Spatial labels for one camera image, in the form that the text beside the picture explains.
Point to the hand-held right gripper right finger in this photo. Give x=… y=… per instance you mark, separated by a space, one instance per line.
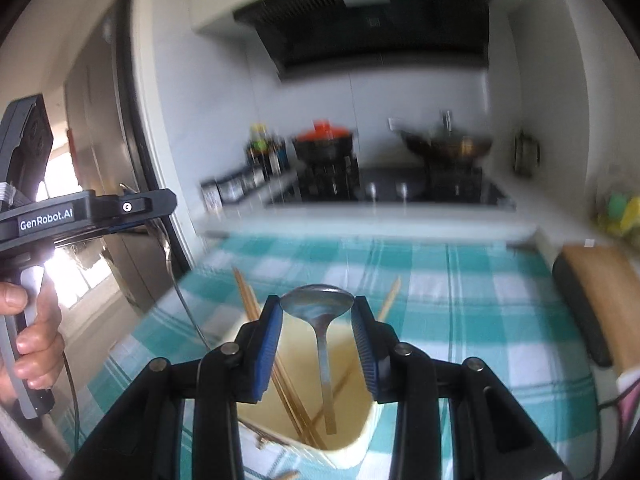
x=367 y=355

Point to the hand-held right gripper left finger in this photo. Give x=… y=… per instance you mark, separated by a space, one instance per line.
x=267 y=355

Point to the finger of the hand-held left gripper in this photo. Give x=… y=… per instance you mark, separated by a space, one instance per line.
x=140 y=207

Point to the cream plastic utensil holder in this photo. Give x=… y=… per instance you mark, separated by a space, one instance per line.
x=299 y=355

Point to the steel spoon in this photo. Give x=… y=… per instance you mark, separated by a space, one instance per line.
x=315 y=302

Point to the person's left hand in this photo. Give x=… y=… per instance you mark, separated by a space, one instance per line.
x=45 y=345

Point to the grey refrigerator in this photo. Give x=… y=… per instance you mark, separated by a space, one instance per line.
x=100 y=135

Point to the row of spice jars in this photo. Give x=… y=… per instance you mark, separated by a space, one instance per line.
x=232 y=190

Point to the teal checked tablecloth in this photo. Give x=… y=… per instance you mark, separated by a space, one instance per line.
x=475 y=310

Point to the yellow capped condiment bottle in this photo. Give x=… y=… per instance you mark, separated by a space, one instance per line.
x=258 y=152

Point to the dark sauce bottle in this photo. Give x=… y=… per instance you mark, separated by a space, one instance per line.
x=278 y=157

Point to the black gas stove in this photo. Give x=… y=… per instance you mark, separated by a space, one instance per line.
x=380 y=185

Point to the black pot with red lid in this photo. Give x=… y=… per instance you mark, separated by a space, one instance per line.
x=322 y=142

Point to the wok with glass lid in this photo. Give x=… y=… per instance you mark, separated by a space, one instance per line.
x=445 y=145

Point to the wooden cutting board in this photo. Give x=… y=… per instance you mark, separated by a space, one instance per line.
x=610 y=290

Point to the plastic bag with yellow contents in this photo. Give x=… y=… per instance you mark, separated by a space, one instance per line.
x=620 y=215

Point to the black range hood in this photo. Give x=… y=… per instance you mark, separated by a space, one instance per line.
x=375 y=30

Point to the black door frame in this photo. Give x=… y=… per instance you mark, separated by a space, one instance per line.
x=150 y=125

